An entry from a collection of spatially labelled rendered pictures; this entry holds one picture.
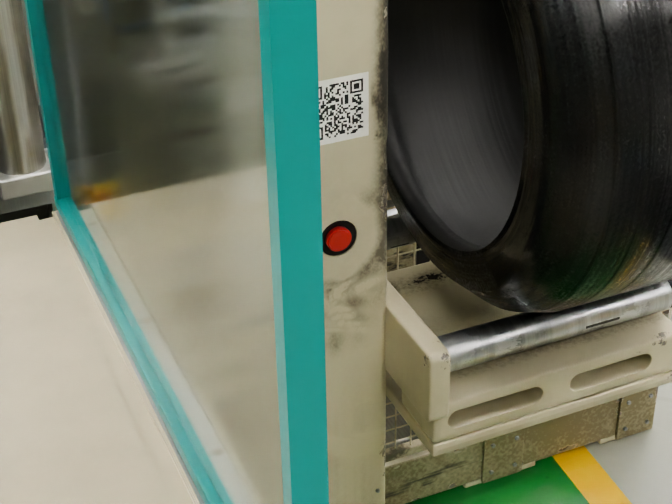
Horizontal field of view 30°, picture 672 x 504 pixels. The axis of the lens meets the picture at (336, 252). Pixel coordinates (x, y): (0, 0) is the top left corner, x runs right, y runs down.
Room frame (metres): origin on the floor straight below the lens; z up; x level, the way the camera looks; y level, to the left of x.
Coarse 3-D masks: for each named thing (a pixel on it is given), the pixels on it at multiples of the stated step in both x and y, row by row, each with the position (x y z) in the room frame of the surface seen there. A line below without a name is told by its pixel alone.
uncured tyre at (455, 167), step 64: (448, 0) 1.67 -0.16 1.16; (512, 0) 1.20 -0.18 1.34; (576, 0) 1.15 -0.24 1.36; (640, 0) 1.15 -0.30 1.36; (448, 64) 1.65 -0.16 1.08; (512, 64) 1.67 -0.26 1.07; (576, 64) 1.13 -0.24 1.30; (640, 64) 1.12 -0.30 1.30; (448, 128) 1.59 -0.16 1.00; (512, 128) 1.62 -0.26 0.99; (576, 128) 1.11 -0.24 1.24; (640, 128) 1.11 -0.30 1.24; (448, 192) 1.51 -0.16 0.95; (512, 192) 1.53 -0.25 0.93; (576, 192) 1.11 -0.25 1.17; (640, 192) 1.10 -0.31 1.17; (448, 256) 1.30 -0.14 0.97; (512, 256) 1.17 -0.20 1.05; (576, 256) 1.12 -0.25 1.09; (640, 256) 1.14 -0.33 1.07
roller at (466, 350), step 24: (648, 288) 1.30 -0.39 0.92; (528, 312) 1.25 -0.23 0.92; (552, 312) 1.25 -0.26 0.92; (576, 312) 1.26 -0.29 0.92; (600, 312) 1.26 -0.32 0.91; (624, 312) 1.27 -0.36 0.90; (648, 312) 1.29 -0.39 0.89; (456, 336) 1.20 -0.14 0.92; (480, 336) 1.21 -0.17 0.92; (504, 336) 1.21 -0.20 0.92; (528, 336) 1.22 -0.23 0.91; (552, 336) 1.23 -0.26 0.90; (456, 360) 1.18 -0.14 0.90; (480, 360) 1.19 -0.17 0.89
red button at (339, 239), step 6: (336, 228) 1.21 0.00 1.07; (342, 228) 1.21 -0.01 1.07; (330, 234) 1.20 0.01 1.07; (336, 234) 1.20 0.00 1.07; (342, 234) 1.20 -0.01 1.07; (348, 234) 1.21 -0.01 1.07; (330, 240) 1.20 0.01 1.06; (336, 240) 1.20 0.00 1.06; (342, 240) 1.20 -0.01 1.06; (348, 240) 1.21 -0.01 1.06; (330, 246) 1.20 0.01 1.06; (336, 246) 1.20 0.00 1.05; (342, 246) 1.20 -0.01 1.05
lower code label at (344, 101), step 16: (336, 80) 1.21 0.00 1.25; (352, 80) 1.21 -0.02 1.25; (368, 80) 1.22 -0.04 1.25; (320, 96) 1.20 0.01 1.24; (336, 96) 1.21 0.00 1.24; (352, 96) 1.21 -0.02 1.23; (368, 96) 1.22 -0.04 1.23; (320, 112) 1.20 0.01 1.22; (336, 112) 1.21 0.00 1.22; (352, 112) 1.21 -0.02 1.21; (368, 112) 1.22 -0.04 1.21; (320, 128) 1.20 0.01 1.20; (336, 128) 1.21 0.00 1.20; (352, 128) 1.21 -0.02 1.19; (368, 128) 1.22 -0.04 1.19; (320, 144) 1.20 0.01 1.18
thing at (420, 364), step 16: (400, 304) 1.24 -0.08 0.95; (400, 320) 1.20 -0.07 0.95; (416, 320) 1.20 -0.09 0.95; (400, 336) 1.20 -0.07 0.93; (416, 336) 1.17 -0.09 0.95; (432, 336) 1.17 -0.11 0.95; (400, 352) 1.20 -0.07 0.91; (416, 352) 1.16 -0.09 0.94; (432, 352) 1.14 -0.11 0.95; (448, 352) 1.14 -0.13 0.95; (400, 368) 1.19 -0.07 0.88; (416, 368) 1.16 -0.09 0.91; (432, 368) 1.13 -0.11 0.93; (448, 368) 1.14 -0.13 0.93; (400, 384) 1.19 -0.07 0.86; (416, 384) 1.16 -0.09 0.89; (432, 384) 1.13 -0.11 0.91; (448, 384) 1.14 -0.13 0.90; (416, 400) 1.16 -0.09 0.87; (432, 400) 1.13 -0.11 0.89; (448, 400) 1.14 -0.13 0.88; (432, 416) 1.13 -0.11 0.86
